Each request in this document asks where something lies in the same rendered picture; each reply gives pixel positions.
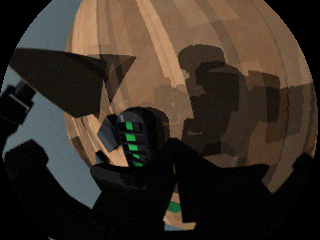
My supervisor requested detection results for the green flat rectangular block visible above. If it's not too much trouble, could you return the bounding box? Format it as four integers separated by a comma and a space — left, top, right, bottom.
168, 201, 181, 213

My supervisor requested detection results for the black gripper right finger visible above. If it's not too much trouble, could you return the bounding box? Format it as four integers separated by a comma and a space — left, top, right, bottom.
173, 137, 269, 224

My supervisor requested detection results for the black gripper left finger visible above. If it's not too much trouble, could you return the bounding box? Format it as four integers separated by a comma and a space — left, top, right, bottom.
89, 137, 176, 220

